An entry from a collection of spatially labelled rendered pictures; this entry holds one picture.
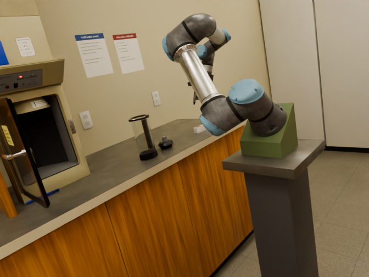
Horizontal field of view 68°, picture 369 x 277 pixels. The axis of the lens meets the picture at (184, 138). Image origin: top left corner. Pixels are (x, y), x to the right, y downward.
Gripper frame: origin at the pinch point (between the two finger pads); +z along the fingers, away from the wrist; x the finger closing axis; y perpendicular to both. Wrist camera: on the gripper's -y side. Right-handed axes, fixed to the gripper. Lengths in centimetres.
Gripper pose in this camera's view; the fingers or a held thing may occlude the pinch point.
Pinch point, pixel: (198, 104)
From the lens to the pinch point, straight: 173.8
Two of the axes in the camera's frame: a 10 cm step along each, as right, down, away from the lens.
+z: -1.4, 9.9, 1.0
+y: 8.2, 0.6, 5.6
